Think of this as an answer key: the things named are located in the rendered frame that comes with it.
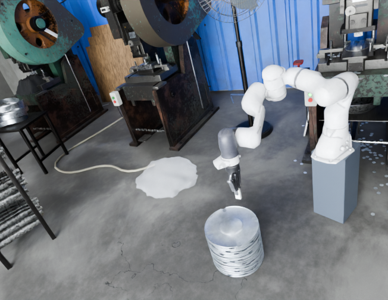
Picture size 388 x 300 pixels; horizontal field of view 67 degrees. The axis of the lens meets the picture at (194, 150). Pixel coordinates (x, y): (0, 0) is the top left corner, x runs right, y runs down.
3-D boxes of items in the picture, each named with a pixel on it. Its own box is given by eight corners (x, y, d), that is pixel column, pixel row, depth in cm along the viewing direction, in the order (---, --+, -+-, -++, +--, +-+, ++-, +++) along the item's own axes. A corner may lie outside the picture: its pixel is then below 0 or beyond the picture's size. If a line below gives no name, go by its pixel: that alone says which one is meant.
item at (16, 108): (46, 174, 309) (5, 105, 269) (15, 175, 324) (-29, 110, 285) (69, 153, 340) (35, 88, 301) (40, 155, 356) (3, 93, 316)
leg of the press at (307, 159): (318, 164, 220) (315, 41, 175) (302, 163, 226) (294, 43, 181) (333, 109, 284) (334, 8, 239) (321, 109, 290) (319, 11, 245)
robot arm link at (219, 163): (241, 149, 148) (242, 158, 151) (218, 148, 155) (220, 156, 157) (231, 164, 139) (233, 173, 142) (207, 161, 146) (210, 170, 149)
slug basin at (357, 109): (382, 118, 196) (383, 105, 191) (326, 118, 213) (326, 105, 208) (382, 97, 219) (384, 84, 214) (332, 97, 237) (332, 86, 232)
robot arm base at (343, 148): (340, 166, 144) (340, 142, 137) (304, 157, 157) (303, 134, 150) (360, 144, 155) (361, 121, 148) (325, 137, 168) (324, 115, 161)
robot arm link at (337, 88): (309, 65, 154) (285, 78, 147) (356, 76, 136) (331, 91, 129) (308, 84, 161) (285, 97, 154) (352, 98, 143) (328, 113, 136)
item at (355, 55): (367, 77, 174) (368, 55, 168) (340, 79, 182) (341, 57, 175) (369, 63, 192) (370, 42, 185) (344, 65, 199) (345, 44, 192)
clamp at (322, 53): (343, 56, 198) (343, 40, 193) (316, 58, 207) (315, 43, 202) (343, 53, 203) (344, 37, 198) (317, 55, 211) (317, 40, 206)
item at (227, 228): (268, 237, 146) (267, 236, 145) (212, 255, 144) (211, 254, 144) (247, 200, 171) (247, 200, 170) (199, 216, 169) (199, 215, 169)
